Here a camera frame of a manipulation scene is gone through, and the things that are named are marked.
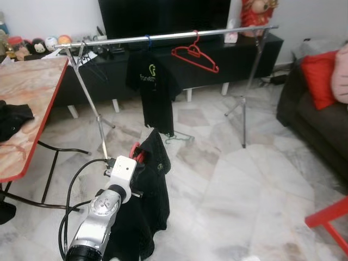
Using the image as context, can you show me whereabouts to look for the red plastic clothes hanger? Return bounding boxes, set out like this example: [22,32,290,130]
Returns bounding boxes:
[171,31,220,73]
[128,141,148,163]

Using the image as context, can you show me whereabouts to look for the black shirt green circle logo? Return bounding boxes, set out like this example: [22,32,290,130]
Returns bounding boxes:
[102,128,172,261]

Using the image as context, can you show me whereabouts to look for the plain black garment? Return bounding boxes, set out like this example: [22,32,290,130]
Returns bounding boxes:
[0,101,35,143]

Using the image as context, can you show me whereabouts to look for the green clothes hanger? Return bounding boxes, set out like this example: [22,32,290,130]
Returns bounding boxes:
[163,132,195,145]

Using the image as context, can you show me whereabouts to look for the dark grey sofa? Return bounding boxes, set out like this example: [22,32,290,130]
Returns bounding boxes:
[276,60,348,180]

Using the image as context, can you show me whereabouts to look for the pink cat face pillow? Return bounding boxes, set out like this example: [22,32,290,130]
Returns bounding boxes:
[331,46,348,104]

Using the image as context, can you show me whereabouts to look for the grey cloth covered side table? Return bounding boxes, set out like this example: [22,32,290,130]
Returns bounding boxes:
[292,39,340,61]

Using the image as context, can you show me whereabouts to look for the red plastic stool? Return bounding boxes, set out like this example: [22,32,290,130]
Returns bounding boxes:
[304,197,348,256]

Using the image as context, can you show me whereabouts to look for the red seated figurine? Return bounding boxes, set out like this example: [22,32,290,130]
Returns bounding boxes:
[241,0,278,38]

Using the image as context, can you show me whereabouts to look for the black TV console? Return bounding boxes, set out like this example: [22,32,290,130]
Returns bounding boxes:
[52,33,284,107]

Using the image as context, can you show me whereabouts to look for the black T-shirt small chest print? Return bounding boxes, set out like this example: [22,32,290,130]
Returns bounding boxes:
[125,49,182,136]

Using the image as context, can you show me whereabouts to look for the silver metal clothes rack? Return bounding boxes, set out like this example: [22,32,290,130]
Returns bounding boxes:
[54,24,279,159]

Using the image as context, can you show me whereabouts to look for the black television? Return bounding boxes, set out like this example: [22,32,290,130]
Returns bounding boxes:
[98,0,232,40]

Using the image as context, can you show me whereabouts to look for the white papers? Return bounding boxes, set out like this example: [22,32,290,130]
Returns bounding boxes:
[46,49,96,69]

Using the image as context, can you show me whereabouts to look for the white round plush toy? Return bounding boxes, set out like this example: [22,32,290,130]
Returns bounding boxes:
[45,36,59,51]

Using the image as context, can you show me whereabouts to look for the black round plush toy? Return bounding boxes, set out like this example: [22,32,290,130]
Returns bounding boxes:
[31,38,47,54]

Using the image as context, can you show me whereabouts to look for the red lidded jar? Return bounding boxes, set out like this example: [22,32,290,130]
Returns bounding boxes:
[7,36,25,58]

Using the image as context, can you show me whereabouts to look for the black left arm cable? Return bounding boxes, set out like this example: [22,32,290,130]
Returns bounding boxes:
[58,158,116,259]

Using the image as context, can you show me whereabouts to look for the black wire hanger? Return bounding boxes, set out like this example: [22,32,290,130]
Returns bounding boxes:
[76,46,109,85]

